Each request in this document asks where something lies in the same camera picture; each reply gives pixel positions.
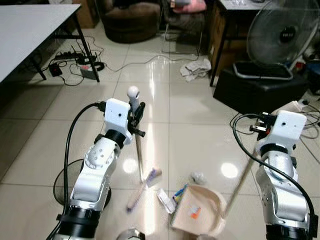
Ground broom with purple bristles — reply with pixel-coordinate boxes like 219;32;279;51
126;85;163;214

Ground beige long-handled dustpan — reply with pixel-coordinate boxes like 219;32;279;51
169;100;302;237

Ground large grey floor fan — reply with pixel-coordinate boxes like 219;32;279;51
233;0;320;81

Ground black box stool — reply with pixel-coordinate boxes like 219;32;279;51
213;65;311;115

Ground black router with antennas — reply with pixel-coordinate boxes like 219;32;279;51
75;44;106;81

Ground dark blue stool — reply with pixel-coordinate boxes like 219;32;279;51
305;60;320;95

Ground crumpled grey cloth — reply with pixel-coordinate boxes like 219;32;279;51
179;58;213;83

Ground blue wrapper litter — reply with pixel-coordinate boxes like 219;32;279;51
172;184;189;203

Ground white packet litter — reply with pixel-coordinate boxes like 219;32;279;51
156;188;177;214

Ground crumpled grey paper ball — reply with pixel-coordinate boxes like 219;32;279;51
190;172;208;186

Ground black round waste bin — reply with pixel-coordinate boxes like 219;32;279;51
53;159;112;209

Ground black power strip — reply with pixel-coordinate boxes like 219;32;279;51
54;50;84;62

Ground black power adapter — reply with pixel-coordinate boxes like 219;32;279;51
48;63;64;78

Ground brown round armchair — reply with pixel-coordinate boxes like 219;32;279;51
102;0;162;44

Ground dark desk with black legs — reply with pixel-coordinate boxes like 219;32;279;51
208;0;281;87

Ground orange white wrapper litter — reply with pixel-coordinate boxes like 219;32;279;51
188;205;203;221

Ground silver robot leg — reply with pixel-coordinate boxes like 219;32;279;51
116;228;146;240

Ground chair with pink cushion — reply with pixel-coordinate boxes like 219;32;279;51
161;0;209;55

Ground brown cardboard box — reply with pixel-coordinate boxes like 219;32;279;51
74;0;100;29

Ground grey table with black legs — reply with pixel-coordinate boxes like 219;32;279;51
0;4;101;84

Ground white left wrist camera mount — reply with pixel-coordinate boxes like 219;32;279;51
103;98;133;134

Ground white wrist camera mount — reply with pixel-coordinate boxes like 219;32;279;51
103;98;133;134
269;110;308;149

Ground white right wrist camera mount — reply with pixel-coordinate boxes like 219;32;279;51
269;110;308;149

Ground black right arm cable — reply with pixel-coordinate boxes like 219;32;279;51
232;114;319;237

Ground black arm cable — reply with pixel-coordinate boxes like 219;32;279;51
232;114;319;237
46;101;107;240

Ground tangled black floor cables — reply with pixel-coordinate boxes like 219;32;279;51
298;99;320;166

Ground white floor cable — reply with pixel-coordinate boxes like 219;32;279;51
99;36;202;74

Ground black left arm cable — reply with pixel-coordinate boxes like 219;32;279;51
46;101;107;240

